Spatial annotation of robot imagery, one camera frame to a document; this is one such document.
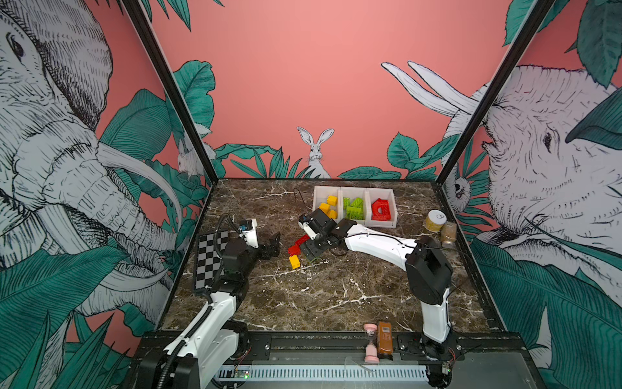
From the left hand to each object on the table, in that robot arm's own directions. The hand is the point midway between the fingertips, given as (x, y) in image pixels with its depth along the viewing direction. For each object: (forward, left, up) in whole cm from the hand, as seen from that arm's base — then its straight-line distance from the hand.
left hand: (271, 230), depth 83 cm
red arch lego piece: (+18, -46, -15) cm, 52 cm away
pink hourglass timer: (-36, -31, -14) cm, 49 cm away
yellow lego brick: (+24, -24, -14) cm, 37 cm away
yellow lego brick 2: (+20, -21, -14) cm, 32 cm away
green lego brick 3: (+24, -31, -15) cm, 42 cm away
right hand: (-1, -13, -8) cm, 16 cm away
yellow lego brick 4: (-5, -7, -14) cm, 17 cm away
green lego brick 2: (+23, -36, -15) cm, 45 cm away
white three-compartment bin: (+16, -39, -9) cm, 43 cm away
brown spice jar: (+2, -70, -12) cm, 71 cm away
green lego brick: (+16, -34, -13) cm, 39 cm away
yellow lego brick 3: (+16, -24, -13) cm, 31 cm away
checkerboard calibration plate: (-6, +24, -13) cm, 28 cm away
